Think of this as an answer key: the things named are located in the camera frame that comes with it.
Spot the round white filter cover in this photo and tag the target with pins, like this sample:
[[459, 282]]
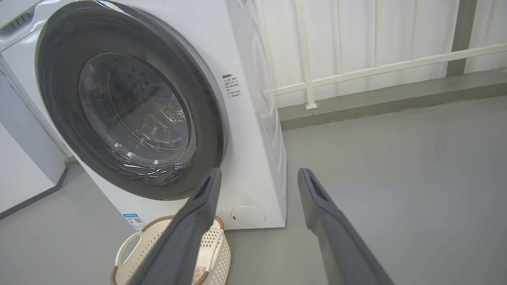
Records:
[[248, 216]]

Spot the cream perforated laundry basket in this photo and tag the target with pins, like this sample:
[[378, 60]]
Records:
[[216, 253]]

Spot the white detergent drawer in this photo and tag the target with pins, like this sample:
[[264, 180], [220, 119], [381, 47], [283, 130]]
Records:
[[20, 21]]

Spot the paper basket label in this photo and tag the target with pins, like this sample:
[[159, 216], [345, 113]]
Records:
[[199, 275]]

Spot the round black glass washer door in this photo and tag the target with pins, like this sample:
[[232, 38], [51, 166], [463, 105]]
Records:
[[59, 99]]

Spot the white front-load washing machine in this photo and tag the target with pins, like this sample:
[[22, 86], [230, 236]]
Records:
[[249, 158]]

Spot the blue energy label sticker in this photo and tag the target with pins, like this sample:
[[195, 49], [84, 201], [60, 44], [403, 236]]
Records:
[[134, 221]]

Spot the printed text label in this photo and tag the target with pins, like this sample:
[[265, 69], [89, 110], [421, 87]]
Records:
[[231, 85]]

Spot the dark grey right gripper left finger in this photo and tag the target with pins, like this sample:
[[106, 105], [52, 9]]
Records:
[[186, 237]]

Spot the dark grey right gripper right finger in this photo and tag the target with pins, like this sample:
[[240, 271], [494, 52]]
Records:
[[340, 245]]

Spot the white metal railing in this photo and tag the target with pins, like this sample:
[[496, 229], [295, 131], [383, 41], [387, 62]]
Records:
[[307, 59]]

